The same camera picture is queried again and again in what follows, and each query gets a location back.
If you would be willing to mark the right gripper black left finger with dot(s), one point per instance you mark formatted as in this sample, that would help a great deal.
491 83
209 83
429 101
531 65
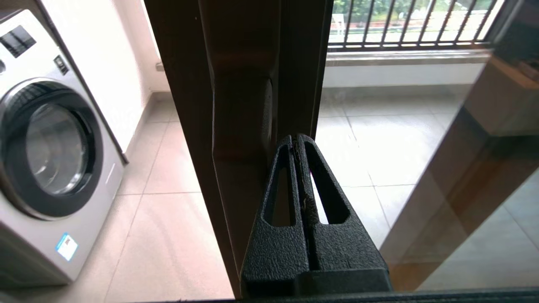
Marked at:
278 248

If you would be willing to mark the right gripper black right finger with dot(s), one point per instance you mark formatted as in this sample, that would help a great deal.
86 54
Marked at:
341 248

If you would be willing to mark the dark framed sliding glass door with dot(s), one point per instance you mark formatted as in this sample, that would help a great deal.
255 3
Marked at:
181 84

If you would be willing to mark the dark framed fixed glass panel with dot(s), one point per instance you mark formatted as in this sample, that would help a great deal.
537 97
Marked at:
463 168

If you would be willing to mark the grey stone window sill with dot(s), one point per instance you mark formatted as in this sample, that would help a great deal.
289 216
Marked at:
400 57

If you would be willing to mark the black metal balcony railing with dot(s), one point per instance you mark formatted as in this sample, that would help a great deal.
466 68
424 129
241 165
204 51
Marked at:
421 44

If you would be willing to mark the white front-load washing machine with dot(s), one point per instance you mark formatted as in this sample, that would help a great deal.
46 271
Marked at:
54 147

